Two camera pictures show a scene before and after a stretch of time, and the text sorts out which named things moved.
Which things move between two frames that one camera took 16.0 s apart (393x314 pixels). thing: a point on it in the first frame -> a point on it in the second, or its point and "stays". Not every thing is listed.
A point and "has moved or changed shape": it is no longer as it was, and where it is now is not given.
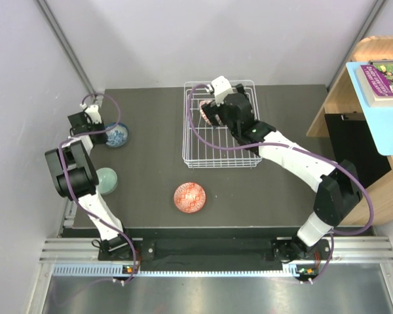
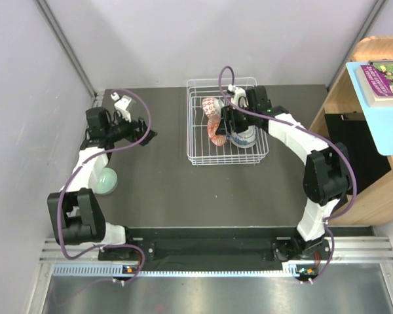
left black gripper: x=103 y=140 -> x=134 y=135
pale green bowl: x=108 y=180 stays
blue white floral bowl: x=117 y=137 has moved or changed shape
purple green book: x=384 y=84 stays
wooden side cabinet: x=384 y=201 stays
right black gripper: x=212 y=110 -> x=228 y=114
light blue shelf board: x=387 y=125 stays
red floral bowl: x=205 y=116 -> x=213 y=122
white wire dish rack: x=204 y=146 stays
